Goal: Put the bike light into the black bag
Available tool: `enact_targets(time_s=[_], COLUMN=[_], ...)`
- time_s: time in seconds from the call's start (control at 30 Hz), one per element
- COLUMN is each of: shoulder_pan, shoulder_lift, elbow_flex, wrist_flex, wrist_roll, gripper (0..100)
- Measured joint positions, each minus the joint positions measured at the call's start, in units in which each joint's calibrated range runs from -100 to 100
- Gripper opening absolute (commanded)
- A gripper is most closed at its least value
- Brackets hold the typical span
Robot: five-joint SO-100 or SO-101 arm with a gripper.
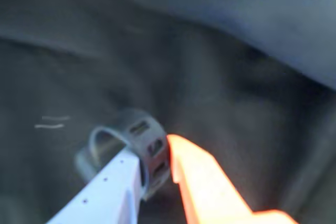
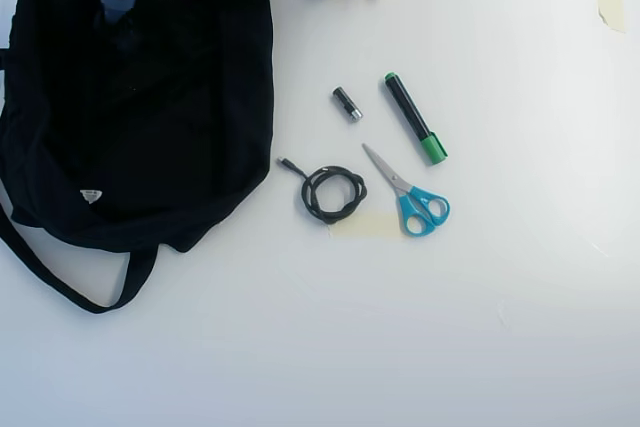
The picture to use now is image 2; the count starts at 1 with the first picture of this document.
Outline blue handled scissors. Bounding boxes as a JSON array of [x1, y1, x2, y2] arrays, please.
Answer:
[[361, 142, 451, 238]]

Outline black marker green cap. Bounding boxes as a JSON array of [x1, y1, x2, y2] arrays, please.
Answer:
[[383, 71, 449, 167]]

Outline black fabric bag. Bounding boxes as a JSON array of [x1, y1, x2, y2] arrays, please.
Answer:
[[0, 0, 276, 316]]

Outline coiled black cable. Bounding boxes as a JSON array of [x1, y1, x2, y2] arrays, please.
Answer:
[[277, 156, 370, 226]]

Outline black AA battery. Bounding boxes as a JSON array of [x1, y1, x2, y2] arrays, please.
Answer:
[[331, 86, 363, 124]]

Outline beige masking tape piece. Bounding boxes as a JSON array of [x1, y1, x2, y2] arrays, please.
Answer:
[[594, 0, 629, 35], [327, 212, 402, 238]]

